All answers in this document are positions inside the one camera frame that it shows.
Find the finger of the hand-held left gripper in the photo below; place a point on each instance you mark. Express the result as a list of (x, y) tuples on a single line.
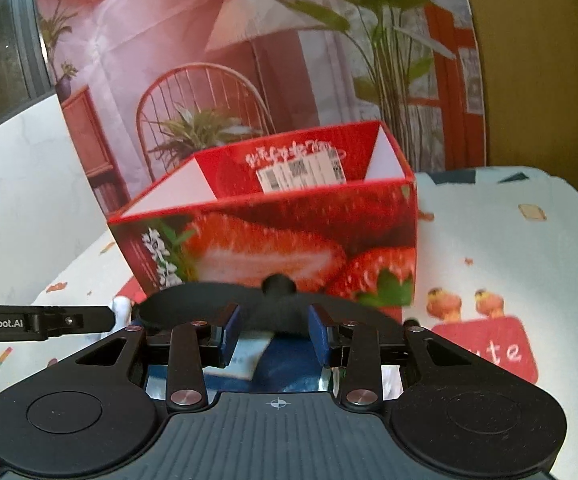
[(79, 321)]

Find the printed wall backdrop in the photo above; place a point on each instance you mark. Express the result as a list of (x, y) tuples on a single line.
[(134, 35)]

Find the small white object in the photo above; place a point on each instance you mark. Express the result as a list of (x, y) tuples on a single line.
[(121, 310)]

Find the wooden panel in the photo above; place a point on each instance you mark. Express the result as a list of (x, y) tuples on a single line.
[(529, 60)]

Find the red strawberry print box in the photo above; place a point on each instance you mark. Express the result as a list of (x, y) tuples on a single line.
[(269, 230)]

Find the dark blue cloth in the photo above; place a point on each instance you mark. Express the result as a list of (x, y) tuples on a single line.
[(289, 365)]

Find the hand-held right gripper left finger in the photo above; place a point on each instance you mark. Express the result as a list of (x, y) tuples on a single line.
[(231, 335)]

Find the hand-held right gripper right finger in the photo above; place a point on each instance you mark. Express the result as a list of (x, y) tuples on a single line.
[(319, 335)]

